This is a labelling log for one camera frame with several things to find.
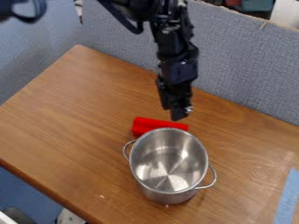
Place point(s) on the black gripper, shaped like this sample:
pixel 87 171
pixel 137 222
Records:
pixel 177 72

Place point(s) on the red plastic block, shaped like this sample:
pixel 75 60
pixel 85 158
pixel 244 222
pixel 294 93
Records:
pixel 143 124

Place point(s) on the stainless steel pot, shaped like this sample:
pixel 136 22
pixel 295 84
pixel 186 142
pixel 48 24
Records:
pixel 169 165

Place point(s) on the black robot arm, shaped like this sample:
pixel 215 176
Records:
pixel 39 29

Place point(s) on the grey fabric partition panel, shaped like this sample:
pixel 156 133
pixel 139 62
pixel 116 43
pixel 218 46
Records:
pixel 248 63

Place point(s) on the blue tape strip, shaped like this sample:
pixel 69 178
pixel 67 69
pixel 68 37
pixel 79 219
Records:
pixel 284 212

